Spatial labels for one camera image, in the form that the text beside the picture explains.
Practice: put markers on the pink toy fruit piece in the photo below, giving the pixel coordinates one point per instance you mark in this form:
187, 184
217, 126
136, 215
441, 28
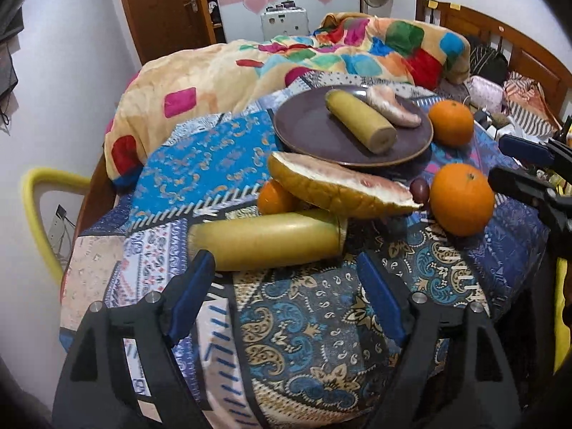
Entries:
393, 107

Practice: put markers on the blue patchwork bedsheet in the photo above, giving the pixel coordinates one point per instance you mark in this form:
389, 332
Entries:
295, 335

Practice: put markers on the dark purple plate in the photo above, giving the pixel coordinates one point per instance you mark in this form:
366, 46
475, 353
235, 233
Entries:
313, 129

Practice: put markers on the short yellow-green toy fruit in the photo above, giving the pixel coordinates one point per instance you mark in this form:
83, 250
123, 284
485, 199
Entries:
357, 118

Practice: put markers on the yellow-rind melon slice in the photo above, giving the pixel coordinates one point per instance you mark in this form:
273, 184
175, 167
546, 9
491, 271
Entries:
330, 187

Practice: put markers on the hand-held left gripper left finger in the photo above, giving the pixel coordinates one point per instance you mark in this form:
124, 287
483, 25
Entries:
193, 292

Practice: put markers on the large orange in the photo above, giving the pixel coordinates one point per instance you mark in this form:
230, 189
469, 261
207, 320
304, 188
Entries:
462, 201

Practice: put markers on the white metal case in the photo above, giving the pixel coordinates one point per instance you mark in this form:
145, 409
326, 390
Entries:
283, 22

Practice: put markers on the dark purple grape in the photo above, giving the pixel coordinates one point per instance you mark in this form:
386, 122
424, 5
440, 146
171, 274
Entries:
420, 189

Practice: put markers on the brown wooden door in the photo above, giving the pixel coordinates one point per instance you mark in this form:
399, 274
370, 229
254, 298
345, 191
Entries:
161, 9

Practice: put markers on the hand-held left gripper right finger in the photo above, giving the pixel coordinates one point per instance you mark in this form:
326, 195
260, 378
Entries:
380, 297

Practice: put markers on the wooden bed headboard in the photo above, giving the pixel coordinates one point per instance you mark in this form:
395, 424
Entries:
531, 53

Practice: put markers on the colourful patch blanket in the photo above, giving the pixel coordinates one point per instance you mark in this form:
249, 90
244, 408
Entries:
214, 76

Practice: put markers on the yellow chair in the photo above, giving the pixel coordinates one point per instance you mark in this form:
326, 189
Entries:
33, 214

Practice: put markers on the dark hanging cloth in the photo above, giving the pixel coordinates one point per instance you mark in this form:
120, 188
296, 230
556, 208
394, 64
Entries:
6, 58

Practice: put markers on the small orange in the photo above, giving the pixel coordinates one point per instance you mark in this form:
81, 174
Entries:
273, 199

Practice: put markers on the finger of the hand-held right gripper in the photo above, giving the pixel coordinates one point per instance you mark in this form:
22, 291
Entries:
525, 148
514, 182

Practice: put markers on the pink cloth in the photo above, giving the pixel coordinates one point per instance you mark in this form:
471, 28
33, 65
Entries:
487, 94

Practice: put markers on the long yellow-green toy fruit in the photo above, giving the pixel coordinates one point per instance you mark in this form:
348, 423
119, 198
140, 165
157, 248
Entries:
263, 243

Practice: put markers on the medium orange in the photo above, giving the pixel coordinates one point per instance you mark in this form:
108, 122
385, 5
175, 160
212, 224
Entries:
451, 123

